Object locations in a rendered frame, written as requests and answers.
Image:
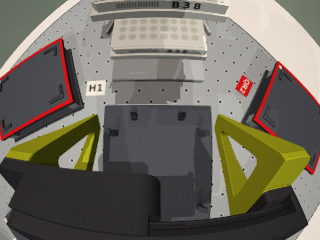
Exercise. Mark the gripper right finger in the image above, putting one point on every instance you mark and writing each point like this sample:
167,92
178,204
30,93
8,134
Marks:
279,163

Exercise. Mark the white rectangular plate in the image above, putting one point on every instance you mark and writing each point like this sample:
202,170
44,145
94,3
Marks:
164,38
210,10

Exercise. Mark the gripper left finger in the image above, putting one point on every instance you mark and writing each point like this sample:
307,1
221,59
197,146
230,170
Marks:
46,149

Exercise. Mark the grey perforated breadboard table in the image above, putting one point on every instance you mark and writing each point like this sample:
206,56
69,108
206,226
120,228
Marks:
232,52

